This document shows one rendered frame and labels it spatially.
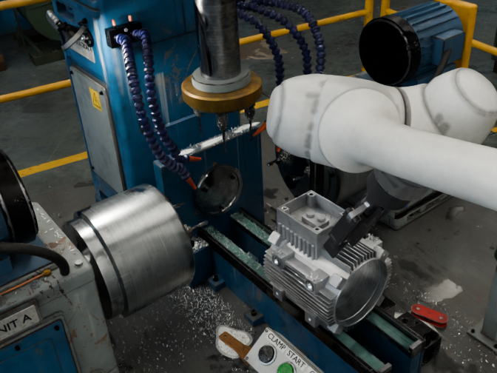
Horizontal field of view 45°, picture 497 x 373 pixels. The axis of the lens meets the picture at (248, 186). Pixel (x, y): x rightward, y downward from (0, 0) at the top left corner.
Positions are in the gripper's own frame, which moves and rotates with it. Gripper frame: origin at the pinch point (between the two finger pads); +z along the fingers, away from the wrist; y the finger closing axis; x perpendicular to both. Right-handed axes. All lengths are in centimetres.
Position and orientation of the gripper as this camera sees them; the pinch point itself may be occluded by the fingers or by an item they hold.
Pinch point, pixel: (345, 237)
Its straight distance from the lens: 109.4
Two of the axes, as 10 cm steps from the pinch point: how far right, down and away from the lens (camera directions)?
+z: -2.6, 5.2, 8.2
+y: -7.9, 3.7, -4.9
